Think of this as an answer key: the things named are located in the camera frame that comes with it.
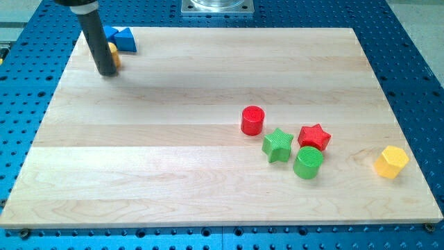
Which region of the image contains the yellow heart block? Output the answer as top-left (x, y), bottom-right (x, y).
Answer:
top-left (108, 42), bottom-right (121, 69)

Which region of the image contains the yellow hexagon block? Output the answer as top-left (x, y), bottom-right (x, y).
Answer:
top-left (373, 145), bottom-right (409, 179)

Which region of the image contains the wooden board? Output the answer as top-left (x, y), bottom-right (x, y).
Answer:
top-left (1, 27), bottom-right (443, 228)

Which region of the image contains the red cylinder block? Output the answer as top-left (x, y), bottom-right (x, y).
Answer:
top-left (241, 106), bottom-right (265, 136)

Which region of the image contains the green star block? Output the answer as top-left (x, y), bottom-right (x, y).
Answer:
top-left (262, 128), bottom-right (293, 163)

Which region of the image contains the red star block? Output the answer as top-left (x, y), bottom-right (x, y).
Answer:
top-left (298, 124), bottom-right (331, 151)

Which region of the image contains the green cylinder block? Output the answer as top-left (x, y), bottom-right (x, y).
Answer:
top-left (293, 146), bottom-right (324, 179)

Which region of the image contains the blue triangle block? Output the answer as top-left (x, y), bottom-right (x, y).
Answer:
top-left (114, 28), bottom-right (137, 53)

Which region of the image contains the blue cube block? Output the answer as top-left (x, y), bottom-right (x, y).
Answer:
top-left (103, 25), bottom-right (119, 44)

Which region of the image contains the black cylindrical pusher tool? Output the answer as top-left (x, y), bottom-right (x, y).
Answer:
top-left (55, 0), bottom-right (117, 76)

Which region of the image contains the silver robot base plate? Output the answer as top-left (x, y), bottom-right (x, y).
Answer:
top-left (181, 0), bottom-right (255, 15)

